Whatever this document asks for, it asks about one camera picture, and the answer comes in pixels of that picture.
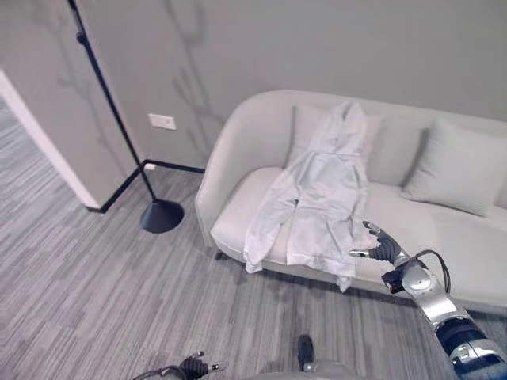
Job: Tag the white wall socket plate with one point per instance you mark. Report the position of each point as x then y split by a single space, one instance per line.
161 120

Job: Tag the beige square cushion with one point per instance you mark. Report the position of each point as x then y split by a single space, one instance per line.
313 138

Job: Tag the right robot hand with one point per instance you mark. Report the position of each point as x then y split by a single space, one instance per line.
383 245

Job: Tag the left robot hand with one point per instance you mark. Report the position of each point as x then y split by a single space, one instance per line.
195 366

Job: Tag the light grey square cushion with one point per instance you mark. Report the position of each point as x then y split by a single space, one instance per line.
459 166

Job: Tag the robot dark foot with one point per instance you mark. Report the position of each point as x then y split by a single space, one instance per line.
305 350

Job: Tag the light grey hooded sweatshirt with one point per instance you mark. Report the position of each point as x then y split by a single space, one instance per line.
317 198

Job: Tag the black clothes rack stand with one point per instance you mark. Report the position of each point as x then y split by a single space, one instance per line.
115 111

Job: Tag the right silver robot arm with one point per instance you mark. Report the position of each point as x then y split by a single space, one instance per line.
443 312

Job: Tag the beige fabric sofa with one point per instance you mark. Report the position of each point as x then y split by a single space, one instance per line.
356 190

